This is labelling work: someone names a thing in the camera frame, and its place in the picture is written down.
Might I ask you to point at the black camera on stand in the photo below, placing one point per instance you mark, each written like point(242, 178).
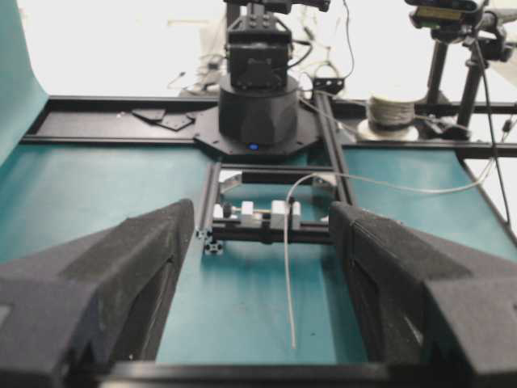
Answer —
point(453, 15)

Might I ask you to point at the black camera tripod stand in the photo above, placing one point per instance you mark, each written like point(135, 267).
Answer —
point(486, 41)

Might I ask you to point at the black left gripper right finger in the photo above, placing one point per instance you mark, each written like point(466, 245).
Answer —
point(432, 312)

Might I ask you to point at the white wire spool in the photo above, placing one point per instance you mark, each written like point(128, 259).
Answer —
point(388, 119)

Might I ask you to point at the white bracket with knob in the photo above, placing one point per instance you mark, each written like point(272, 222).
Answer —
point(244, 213)

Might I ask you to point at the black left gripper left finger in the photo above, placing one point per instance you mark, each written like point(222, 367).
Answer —
point(98, 299)

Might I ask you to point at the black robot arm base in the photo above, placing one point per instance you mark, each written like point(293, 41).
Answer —
point(258, 113)

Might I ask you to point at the white wire guide bracket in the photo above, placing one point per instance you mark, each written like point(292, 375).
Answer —
point(280, 211)

